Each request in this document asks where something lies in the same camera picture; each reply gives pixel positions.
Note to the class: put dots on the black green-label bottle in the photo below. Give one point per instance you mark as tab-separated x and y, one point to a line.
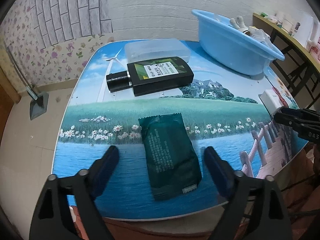
151	76

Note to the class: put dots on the white small box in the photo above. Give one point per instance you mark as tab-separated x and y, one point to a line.
272	100

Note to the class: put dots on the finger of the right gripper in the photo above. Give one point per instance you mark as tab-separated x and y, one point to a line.
287	119
291	109

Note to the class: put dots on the yellow side table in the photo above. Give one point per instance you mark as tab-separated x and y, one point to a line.
299	71

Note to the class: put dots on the blue plastic basin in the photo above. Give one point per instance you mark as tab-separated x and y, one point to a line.
231	47

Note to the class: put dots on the dark green sachet packet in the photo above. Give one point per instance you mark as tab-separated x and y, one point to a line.
173	166

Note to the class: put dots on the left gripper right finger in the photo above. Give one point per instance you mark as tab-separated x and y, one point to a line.
255	208

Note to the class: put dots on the white rabbit plush toy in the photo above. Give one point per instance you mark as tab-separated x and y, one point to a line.
253	32

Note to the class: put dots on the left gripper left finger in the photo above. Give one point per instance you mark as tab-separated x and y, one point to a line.
52	217

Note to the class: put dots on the white electric kettle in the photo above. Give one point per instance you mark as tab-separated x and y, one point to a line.
308	31

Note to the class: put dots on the green dustpan with handle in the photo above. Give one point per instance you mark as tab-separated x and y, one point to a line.
39	100

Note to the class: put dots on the clear plastic lidded box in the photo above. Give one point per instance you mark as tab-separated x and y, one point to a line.
156	49

